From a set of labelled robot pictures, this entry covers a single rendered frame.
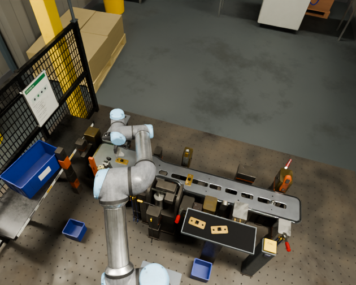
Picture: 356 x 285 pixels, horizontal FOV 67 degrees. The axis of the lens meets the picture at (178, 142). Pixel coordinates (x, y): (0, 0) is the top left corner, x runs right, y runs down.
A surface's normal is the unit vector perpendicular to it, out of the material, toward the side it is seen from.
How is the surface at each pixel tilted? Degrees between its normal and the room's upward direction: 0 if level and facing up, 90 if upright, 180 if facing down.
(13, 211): 0
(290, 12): 90
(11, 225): 0
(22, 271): 0
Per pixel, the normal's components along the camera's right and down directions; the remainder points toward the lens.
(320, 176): 0.05, -0.62
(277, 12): -0.30, 0.74
